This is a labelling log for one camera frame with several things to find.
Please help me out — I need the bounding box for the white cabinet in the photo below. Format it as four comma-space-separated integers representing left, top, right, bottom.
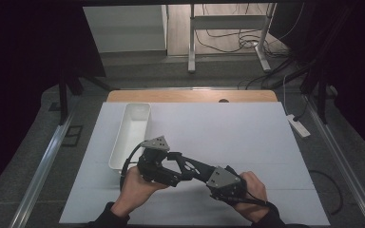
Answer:
83, 4, 168, 54

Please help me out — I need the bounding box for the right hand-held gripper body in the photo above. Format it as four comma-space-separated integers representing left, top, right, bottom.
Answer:
206, 166, 247, 205

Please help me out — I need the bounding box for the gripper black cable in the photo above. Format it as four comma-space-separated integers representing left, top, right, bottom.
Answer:
119, 142, 147, 191
217, 169, 344, 217

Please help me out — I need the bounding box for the person's left hand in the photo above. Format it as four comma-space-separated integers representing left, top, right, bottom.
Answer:
110, 165, 169, 218

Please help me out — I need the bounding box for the white table board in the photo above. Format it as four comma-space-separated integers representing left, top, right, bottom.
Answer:
59, 102, 331, 226

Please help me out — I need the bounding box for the black power strip plug cable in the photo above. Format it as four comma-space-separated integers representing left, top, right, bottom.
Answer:
292, 94, 310, 123

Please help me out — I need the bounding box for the white metal desk frame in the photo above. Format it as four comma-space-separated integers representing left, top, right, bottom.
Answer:
187, 3, 279, 75

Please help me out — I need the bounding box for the tangle of black floor cables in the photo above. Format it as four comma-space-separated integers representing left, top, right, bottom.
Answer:
194, 3, 308, 91

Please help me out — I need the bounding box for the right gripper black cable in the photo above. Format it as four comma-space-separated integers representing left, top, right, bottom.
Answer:
217, 169, 344, 217

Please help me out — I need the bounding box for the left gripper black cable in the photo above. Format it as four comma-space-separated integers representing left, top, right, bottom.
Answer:
119, 142, 147, 191

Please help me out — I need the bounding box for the black metal stand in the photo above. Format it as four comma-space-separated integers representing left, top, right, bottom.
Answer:
298, 61, 331, 125
56, 70, 122, 125

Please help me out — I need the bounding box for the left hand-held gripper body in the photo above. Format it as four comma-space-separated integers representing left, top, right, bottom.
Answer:
137, 135, 173, 186

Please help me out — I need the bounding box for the person's right hand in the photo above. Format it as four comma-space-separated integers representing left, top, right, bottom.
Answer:
234, 170, 269, 222

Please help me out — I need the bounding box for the white power strip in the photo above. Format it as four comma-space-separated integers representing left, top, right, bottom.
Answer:
286, 113, 312, 139

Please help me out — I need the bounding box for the silver metal rail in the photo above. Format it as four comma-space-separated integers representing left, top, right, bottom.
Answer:
9, 108, 79, 228
301, 93, 365, 228

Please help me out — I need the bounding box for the white plastic storage bin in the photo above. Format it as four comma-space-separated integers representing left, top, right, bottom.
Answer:
107, 102, 152, 175

